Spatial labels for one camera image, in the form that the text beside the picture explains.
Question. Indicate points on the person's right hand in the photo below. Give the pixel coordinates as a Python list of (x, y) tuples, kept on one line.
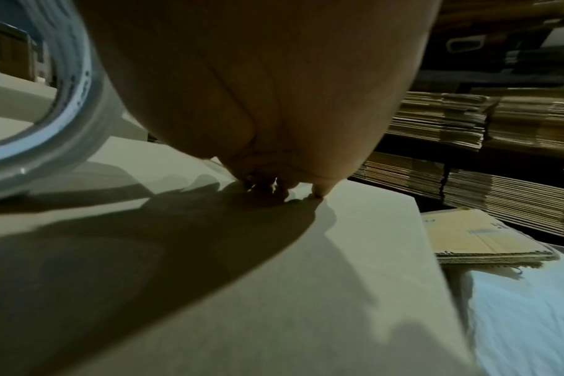
[(273, 73)]

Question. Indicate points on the clear tape roll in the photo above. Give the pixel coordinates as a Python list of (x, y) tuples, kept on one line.
[(87, 125)]

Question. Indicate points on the stacks of flat cardboard bundles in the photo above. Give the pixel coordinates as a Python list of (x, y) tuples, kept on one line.
[(505, 125)]

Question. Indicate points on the yellow carton with blue print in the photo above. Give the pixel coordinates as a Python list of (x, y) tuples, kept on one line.
[(477, 235)]

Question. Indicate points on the white plastic sack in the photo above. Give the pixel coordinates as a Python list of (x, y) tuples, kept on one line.
[(524, 323)]

